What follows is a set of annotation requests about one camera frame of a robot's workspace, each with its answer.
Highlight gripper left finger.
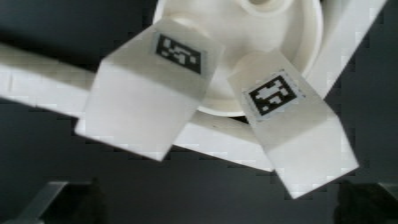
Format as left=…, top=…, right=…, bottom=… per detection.
left=12, top=179, right=109, bottom=224

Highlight white stool leg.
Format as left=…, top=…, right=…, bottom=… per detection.
left=228, top=50, right=360, bottom=198
left=75, top=19, right=225, bottom=161

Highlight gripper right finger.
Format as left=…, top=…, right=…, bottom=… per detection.
left=335, top=181, right=398, bottom=224

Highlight white U-shaped fence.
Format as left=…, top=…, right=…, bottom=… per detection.
left=0, top=0, right=388, bottom=171

